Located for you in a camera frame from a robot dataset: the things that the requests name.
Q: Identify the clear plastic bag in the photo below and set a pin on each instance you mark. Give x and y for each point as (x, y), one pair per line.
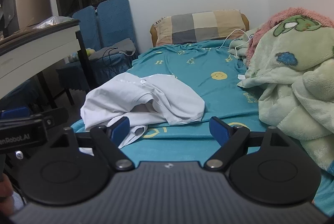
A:
(52, 21)

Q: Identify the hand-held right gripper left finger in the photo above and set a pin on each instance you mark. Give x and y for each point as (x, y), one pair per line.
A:
(121, 128)

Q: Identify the person's left hand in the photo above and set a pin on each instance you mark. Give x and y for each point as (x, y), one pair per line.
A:
(5, 192)

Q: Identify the grey cloth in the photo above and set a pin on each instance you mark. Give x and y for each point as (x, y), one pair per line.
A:
(122, 48)

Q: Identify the blue covered chair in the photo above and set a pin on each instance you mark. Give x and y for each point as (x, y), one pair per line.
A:
(86, 28)
(114, 23)

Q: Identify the white t-shirt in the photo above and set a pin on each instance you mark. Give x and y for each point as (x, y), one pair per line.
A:
(161, 98)

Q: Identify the plush toy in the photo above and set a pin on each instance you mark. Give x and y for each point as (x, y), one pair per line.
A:
(88, 52)

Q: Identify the green fleece blanket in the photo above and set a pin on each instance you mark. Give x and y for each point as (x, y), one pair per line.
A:
(287, 78)

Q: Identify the pink fleece blanket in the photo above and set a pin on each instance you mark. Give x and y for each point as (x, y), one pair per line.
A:
(271, 22)

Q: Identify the white desk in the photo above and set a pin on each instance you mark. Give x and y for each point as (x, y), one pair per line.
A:
(31, 44)

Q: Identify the brown pillow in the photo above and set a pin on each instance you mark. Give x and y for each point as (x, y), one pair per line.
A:
(152, 34)

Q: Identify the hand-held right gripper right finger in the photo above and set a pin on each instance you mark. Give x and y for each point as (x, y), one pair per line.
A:
(218, 130)

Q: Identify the plaid pillow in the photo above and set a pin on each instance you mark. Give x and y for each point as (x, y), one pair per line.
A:
(198, 27)

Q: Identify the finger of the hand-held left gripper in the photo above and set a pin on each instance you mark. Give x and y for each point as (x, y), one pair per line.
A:
(15, 112)

